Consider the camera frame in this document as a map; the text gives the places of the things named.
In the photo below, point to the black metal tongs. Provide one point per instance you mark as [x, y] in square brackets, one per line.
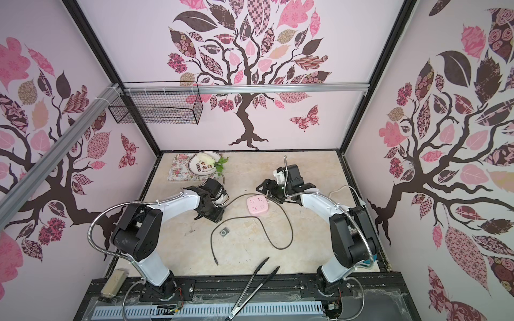
[246, 296]

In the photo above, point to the teal lid jar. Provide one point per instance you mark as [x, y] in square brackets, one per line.
[369, 264]

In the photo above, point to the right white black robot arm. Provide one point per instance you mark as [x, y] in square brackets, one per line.
[353, 240]

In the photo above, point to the beige box on base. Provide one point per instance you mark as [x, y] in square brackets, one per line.
[114, 283]

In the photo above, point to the white patterned plate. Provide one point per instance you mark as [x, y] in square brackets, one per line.
[194, 165]

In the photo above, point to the white flower with leaves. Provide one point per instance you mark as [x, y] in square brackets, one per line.
[208, 162]

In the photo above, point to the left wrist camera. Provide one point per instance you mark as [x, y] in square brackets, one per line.
[221, 198]

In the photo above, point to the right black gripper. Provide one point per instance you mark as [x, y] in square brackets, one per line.
[271, 188]

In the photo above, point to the aluminium rail back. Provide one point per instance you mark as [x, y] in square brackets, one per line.
[250, 89]

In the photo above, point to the aluminium rail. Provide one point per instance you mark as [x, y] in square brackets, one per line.
[250, 89]
[16, 198]

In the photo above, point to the black wire basket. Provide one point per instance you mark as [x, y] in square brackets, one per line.
[171, 102]

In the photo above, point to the white slotted cable duct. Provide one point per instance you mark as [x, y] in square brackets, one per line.
[207, 311]

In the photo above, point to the pink power strip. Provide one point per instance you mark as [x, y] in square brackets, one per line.
[257, 205]

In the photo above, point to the floral placemat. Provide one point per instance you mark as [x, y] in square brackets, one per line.
[179, 172]

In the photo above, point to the aluminium rail left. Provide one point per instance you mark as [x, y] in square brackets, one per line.
[16, 198]

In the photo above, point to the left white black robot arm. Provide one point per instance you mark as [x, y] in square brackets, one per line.
[136, 235]

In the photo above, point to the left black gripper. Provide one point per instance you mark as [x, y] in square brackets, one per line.
[216, 217]

